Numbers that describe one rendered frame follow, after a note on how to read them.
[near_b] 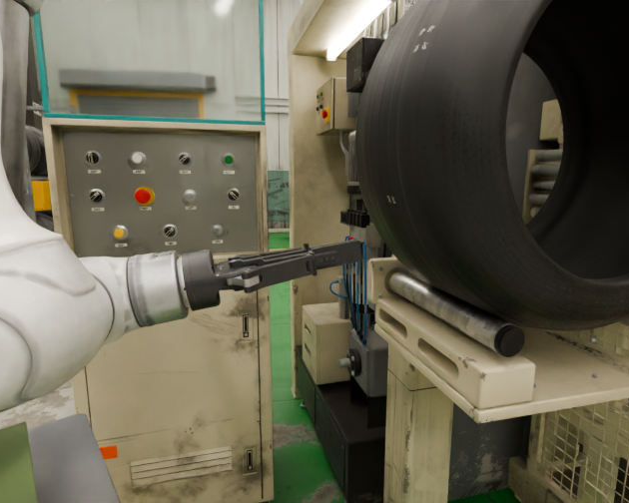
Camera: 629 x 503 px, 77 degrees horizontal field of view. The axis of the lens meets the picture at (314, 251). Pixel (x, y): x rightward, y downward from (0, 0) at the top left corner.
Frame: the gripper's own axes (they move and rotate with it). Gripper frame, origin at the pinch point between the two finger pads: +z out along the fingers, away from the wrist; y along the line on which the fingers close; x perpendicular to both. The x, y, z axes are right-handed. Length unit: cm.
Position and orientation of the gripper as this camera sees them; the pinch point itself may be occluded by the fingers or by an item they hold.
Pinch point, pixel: (335, 253)
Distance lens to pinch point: 55.4
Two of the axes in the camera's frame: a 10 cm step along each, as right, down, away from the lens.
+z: 9.6, -1.8, 2.2
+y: -2.5, -1.7, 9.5
